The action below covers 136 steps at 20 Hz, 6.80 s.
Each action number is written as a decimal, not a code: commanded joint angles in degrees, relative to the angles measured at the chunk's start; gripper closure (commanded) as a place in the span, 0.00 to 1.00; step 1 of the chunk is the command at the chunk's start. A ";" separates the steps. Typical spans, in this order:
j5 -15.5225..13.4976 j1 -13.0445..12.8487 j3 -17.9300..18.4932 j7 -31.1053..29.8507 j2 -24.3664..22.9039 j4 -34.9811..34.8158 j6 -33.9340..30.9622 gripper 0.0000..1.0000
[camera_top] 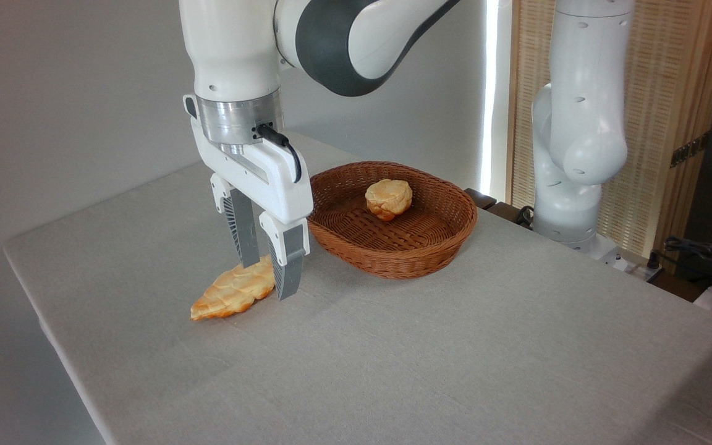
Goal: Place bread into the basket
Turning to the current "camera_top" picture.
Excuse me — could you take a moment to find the grey tablecloth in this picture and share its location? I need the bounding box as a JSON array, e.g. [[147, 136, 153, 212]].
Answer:
[[2, 131, 712, 445]]

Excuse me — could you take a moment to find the leaf-shaped bread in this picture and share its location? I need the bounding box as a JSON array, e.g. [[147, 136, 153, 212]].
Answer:
[[190, 255, 276, 321]]

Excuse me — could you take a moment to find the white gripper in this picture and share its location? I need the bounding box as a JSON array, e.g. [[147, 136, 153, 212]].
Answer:
[[184, 94, 315, 301]]

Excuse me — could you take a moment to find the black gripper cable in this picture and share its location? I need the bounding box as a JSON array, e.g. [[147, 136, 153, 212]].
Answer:
[[255, 123, 303, 184]]

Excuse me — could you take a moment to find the black metal hinge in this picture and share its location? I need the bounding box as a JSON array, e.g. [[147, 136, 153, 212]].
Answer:
[[669, 131, 711, 169]]

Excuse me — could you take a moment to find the brown wicker basket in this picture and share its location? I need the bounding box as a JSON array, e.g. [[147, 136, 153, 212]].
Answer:
[[305, 161, 478, 280]]

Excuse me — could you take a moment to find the round bread roll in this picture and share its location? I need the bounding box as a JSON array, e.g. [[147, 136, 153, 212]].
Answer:
[[365, 179, 413, 222]]

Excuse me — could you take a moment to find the black cable bundle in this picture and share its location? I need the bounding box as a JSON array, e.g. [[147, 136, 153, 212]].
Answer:
[[664, 236, 712, 292]]

